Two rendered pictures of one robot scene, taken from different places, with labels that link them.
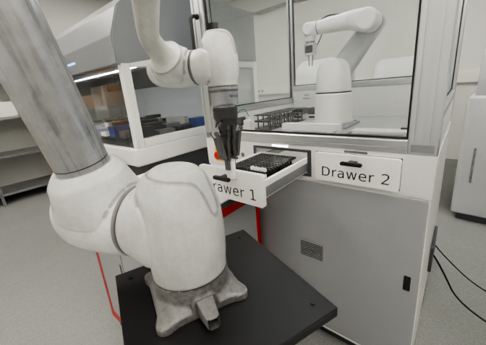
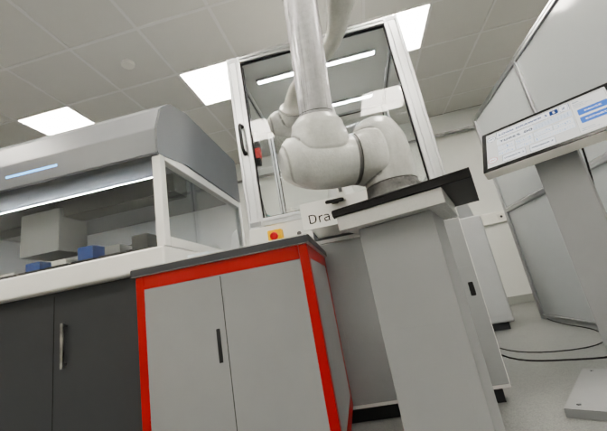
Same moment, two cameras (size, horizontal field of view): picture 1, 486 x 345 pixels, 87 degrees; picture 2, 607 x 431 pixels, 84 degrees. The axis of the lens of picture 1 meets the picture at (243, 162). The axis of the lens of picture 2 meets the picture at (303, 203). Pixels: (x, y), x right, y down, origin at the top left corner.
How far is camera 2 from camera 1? 111 cm
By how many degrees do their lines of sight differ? 46
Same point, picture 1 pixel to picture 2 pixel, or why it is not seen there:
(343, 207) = not seen: hidden behind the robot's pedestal
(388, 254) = not seen: hidden behind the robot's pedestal
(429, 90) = (431, 152)
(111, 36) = (154, 129)
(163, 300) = (400, 184)
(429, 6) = (415, 115)
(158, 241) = (395, 141)
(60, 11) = not seen: outside the picture
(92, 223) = (345, 138)
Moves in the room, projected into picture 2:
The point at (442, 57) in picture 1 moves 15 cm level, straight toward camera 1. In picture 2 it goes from (430, 136) to (438, 122)
